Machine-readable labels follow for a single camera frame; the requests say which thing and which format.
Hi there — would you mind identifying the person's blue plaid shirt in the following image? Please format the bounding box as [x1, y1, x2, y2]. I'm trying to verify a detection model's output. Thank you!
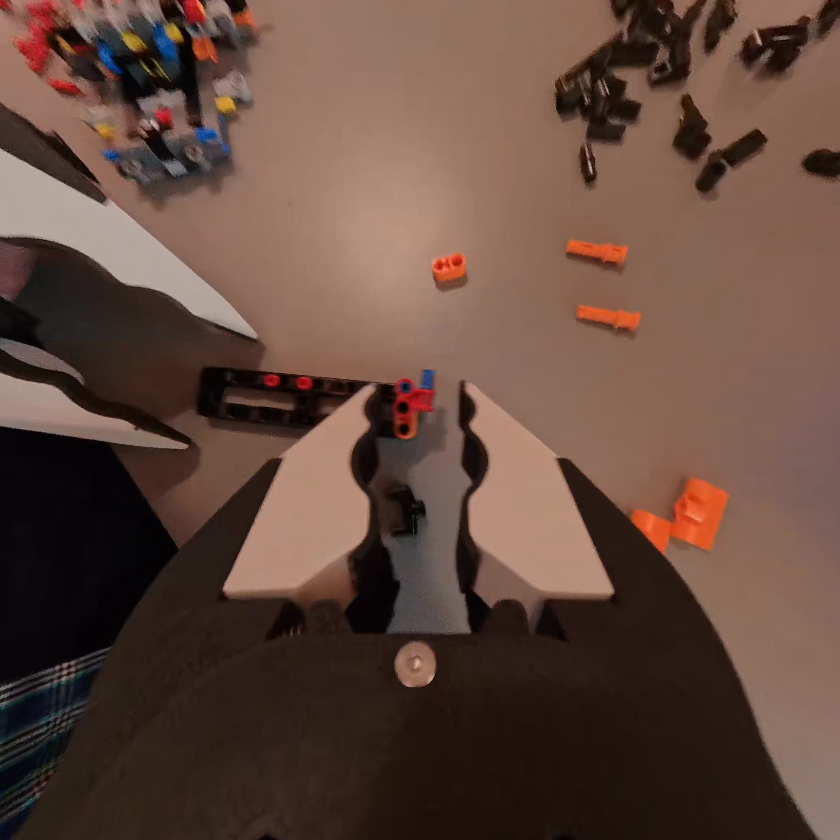
[0, 646, 112, 840]

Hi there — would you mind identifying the orange lego panel piece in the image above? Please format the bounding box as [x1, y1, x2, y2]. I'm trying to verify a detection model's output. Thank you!
[672, 478, 731, 551]
[630, 511, 673, 555]

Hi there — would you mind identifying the pile of black lego pieces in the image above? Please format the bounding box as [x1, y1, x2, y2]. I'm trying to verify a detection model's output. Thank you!
[554, 0, 840, 194]

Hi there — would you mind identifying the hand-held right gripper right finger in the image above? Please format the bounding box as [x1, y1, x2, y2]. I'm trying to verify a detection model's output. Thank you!
[456, 381, 614, 634]

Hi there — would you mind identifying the person's dark garment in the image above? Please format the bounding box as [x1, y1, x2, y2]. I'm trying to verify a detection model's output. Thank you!
[0, 427, 179, 683]

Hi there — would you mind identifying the multicoloured lego vehicle model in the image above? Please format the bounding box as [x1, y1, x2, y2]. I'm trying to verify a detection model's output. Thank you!
[13, 0, 258, 193]

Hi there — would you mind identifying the black lego frame with connectors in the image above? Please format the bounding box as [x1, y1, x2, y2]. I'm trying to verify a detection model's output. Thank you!
[197, 367, 439, 441]

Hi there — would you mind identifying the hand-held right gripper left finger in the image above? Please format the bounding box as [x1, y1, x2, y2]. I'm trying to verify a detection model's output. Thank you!
[223, 384, 401, 634]

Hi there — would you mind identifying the small black lego connector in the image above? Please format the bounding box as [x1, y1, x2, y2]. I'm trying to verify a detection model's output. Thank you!
[384, 484, 427, 536]

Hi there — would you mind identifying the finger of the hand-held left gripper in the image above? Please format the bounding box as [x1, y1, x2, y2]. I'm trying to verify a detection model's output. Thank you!
[0, 338, 193, 452]
[0, 147, 259, 342]

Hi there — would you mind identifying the orange lego pin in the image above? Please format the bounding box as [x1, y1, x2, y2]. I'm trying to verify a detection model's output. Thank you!
[566, 239, 630, 265]
[576, 305, 642, 332]

